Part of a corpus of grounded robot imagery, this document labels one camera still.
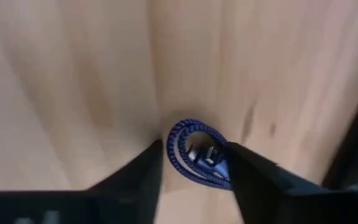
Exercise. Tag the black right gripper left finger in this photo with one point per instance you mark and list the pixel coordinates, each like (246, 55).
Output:
(104, 205)

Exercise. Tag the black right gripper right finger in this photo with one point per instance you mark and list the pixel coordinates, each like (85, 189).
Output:
(275, 199)

